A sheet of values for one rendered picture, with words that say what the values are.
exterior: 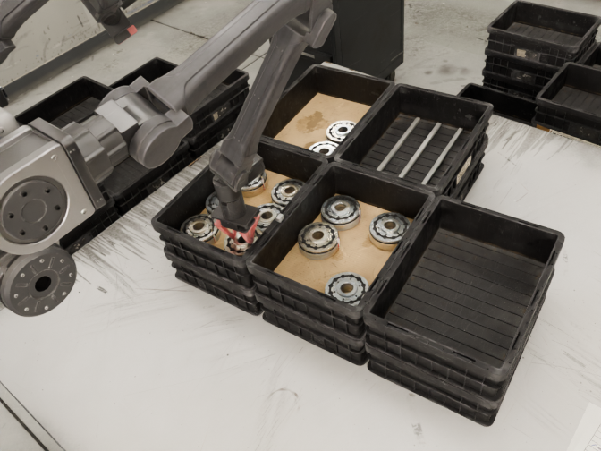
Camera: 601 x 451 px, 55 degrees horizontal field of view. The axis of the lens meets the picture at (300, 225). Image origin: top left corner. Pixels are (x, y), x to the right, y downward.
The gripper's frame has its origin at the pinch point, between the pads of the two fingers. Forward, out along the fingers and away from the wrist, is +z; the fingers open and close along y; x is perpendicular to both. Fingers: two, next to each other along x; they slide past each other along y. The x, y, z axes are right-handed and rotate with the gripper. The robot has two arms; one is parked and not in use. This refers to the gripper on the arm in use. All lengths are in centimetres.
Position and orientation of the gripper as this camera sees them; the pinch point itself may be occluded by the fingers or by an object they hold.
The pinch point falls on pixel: (241, 238)
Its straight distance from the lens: 143.2
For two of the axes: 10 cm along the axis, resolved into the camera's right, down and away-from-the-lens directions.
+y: -8.8, -2.4, 4.0
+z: 1.3, 7.0, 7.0
